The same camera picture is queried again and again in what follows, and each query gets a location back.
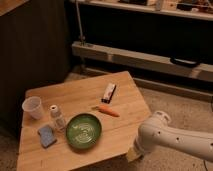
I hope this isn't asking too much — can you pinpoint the blue sponge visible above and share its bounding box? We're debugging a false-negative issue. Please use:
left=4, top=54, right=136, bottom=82
left=38, top=125, right=57, bottom=148

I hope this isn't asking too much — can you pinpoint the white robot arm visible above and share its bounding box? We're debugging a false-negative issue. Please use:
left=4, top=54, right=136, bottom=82
left=126, top=111, right=213, bottom=162

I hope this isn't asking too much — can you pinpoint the metal vertical pole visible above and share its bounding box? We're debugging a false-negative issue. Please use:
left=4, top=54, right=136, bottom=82
left=75, top=0, right=85, bottom=45

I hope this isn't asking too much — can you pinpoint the white and brown snack bar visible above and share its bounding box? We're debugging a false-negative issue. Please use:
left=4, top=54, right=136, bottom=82
left=101, top=83, right=116, bottom=103

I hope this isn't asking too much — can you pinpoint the wooden table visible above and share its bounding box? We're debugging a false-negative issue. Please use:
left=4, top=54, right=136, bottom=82
left=16, top=70, right=153, bottom=171

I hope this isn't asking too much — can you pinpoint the orange carrot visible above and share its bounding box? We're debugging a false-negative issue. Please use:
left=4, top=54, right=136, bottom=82
left=93, top=105, right=119, bottom=117

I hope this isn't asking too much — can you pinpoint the green ceramic bowl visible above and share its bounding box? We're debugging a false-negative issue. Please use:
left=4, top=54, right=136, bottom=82
left=66, top=113, right=102, bottom=150

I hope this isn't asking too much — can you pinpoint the clear bottle white cap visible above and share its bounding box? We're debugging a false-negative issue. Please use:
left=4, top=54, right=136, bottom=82
left=50, top=105, right=66, bottom=131

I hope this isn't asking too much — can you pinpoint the upper shelf with clutter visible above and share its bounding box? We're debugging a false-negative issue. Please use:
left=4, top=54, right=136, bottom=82
left=69, top=0, right=213, bottom=22

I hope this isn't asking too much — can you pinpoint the grey metal shelf beam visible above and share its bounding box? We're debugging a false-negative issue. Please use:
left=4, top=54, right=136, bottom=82
left=71, top=41, right=213, bottom=82

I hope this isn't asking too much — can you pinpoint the translucent plastic cup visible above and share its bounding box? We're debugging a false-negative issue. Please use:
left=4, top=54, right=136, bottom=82
left=22, top=96, right=44, bottom=120

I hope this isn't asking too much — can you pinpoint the black handle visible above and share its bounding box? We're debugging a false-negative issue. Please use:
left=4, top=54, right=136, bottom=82
left=170, top=58, right=201, bottom=68

